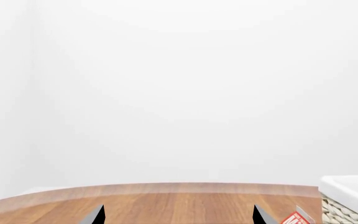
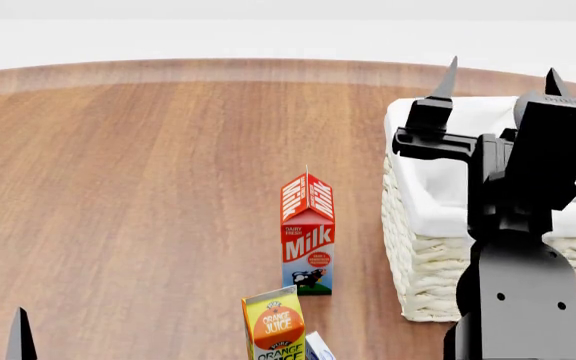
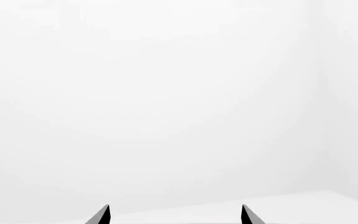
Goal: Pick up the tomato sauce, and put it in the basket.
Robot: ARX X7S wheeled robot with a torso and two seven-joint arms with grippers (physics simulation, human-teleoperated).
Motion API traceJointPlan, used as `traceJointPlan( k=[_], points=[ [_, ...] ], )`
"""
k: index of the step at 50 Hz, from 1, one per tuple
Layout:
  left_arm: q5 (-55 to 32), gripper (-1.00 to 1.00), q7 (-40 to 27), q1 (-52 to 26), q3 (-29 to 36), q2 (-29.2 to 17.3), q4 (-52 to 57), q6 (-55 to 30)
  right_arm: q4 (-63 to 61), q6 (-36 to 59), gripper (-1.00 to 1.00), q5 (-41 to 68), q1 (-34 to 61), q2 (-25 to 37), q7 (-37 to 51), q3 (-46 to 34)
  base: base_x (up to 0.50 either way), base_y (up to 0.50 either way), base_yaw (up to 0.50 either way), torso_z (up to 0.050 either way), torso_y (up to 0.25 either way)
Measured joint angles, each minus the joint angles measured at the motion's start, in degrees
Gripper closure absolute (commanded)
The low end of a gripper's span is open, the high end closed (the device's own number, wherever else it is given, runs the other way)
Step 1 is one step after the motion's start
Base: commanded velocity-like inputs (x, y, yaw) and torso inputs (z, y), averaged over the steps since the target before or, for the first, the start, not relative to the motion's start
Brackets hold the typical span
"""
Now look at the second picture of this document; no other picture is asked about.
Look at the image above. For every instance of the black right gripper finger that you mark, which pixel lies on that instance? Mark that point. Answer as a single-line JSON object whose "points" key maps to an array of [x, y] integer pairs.
{"points": [[435, 112], [553, 84]]}

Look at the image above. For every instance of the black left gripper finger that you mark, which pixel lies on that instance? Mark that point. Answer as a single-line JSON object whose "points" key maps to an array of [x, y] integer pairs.
{"points": [[21, 341]]}

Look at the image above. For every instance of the white wicker basket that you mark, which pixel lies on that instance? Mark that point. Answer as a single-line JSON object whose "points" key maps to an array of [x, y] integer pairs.
{"points": [[420, 270]]}

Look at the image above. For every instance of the red milk carton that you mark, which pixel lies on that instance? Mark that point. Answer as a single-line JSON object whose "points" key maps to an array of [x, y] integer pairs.
{"points": [[308, 240]]}

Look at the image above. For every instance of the blue and white box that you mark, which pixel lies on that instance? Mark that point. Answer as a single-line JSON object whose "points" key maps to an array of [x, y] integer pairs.
{"points": [[319, 348]]}

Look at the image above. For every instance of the orange juice carton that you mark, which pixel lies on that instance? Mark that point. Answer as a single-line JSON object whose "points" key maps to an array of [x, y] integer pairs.
{"points": [[275, 326]]}

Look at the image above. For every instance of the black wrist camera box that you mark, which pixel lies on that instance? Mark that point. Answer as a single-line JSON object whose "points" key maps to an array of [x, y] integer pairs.
{"points": [[565, 135]]}

